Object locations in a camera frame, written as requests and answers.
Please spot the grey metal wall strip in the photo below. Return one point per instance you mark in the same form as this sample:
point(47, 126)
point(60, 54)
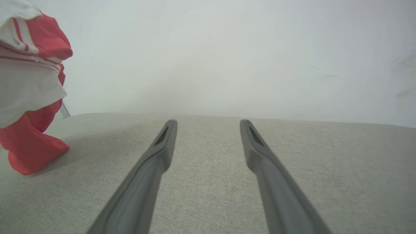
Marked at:
point(65, 110)

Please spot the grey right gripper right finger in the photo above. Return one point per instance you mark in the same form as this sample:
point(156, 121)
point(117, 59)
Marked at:
point(286, 201)

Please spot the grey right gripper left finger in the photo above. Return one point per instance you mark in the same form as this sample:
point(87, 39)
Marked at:
point(136, 195)

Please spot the red and white garment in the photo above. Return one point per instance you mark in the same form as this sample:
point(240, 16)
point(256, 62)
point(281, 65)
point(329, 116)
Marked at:
point(29, 87)

